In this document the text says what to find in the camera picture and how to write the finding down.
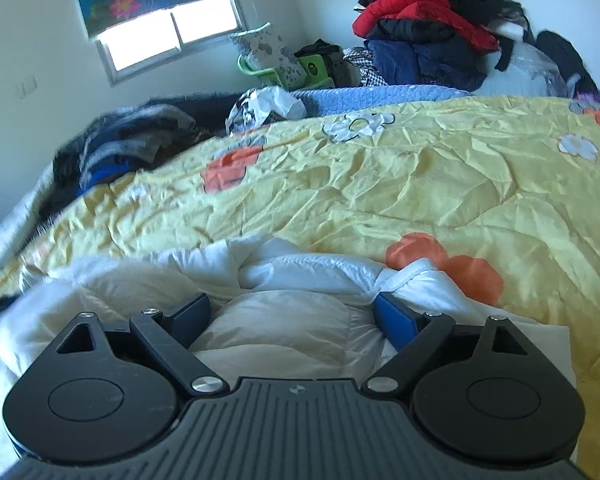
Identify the green chair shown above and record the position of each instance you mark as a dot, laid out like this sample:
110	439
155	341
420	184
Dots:
260	72

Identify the leaf print pillow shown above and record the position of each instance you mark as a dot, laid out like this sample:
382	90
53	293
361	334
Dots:
270	50

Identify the crumpled black and white cloth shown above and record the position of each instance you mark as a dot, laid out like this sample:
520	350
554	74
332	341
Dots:
260	107

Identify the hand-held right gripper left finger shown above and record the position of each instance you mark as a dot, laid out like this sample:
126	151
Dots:
190	317

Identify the window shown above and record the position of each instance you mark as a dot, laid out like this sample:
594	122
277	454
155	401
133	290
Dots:
140	40

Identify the checked cloth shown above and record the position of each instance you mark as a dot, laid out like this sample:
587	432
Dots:
370	72

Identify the wall switch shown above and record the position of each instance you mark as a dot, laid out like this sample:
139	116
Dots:
25	87

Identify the yellow printed blanket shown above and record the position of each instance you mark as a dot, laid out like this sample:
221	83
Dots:
380	185

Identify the light blue blanket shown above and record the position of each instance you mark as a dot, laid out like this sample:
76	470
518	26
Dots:
380	97

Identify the white floral quilt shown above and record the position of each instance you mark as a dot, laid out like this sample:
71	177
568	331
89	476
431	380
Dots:
5	240

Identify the dark striped clothes pile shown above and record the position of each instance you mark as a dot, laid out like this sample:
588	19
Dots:
120	145

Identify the clear plastic bag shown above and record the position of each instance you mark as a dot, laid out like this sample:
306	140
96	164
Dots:
525	72

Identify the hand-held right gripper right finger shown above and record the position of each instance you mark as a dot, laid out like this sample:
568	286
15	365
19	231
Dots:
397	322

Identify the black backpack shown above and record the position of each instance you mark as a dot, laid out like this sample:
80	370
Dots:
560	55

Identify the green and black bag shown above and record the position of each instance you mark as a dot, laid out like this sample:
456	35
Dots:
315	67

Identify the red jacket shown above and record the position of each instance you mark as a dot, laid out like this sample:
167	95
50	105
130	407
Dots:
410	2

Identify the navy jacket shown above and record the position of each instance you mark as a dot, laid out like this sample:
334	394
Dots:
415	60

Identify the white puffer jacket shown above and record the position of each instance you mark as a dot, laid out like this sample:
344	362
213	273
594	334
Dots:
280	320

